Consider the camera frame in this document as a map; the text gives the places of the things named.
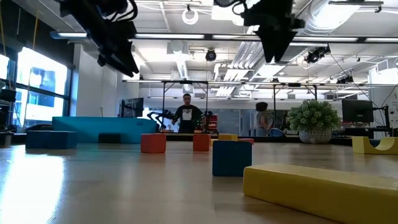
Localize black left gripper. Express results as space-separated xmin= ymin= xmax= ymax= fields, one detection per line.
xmin=90 ymin=20 xmax=140 ymax=78

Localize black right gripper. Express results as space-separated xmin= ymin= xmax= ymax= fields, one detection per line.
xmin=241 ymin=0 xmax=306 ymax=63

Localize red cube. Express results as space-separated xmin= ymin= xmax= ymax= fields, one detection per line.
xmin=140 ymin=133 xmax=167 ymax=154

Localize blue block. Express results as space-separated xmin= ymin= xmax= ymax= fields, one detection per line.
xmin=25 ymin=129 xmax=55 ymax=149
xmin=53 ymin=130 xmax=78 ymax=149

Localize blue cube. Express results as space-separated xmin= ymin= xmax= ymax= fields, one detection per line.
xmin=212 ymin=140 xmax=252 ymax=177

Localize yellow arch block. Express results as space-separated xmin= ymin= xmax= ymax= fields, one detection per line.
xmin=352 ymin=136 xmax=398 ymax=156

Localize black computer monitor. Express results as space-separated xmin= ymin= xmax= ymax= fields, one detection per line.
xmin=119 ymin=97 xmax=145 ymax=118
xmin=0 ymin=88 xmax=17 ymax=103
xmin=341 ymin=99 xmax=374 ymax=123

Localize black overhead light bar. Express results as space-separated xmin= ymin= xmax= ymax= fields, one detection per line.
xmin=49 ymin=30 xmax=398 ymax=44

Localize blue plastic bin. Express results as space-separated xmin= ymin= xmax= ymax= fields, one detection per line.
xmin=52 ymin=116 xmax=158 ymax=145

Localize black ceiling spotlight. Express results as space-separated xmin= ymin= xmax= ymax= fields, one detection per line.
xmin=336 ymin=75 xmax=354 ymax=85

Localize person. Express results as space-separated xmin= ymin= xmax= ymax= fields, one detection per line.
xmin=254 ymin=101 xmax=270 ymax=137
xmin=172 ymin=93 xmax=203 ymax=134

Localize green plant in white pot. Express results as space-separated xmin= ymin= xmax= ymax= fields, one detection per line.
xmin=287 ymin=98 xmax=341 ymax=145

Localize red storage shelves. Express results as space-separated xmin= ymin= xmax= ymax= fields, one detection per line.
xmin=205 ymin=114 xmax=219 ymax=134

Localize orange cube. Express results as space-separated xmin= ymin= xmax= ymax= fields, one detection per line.
xmin=193 ymin=133 xmax=211 ymax=152

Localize black bin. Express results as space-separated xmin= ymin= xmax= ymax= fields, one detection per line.
xmin=0 ymin=131 xmax=14 ymax=147

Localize yellow long block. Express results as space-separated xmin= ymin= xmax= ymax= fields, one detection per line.
xmin=243 ymin=162 xmax=398 ymax=224

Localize black overhead camera rig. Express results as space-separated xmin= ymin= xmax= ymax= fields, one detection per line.
xmin=303 ymin=45 xmax=331 ymax=65

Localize black station frame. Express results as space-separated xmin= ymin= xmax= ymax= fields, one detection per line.
xmin=272 ymin=82 xmax=318 ymax=108
xmin=161 ymin=80 xmax=210 ymax=134

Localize white cable coil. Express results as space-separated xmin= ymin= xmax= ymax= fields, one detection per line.
xmin=181 ymin=7 xmax=200 ymax=26

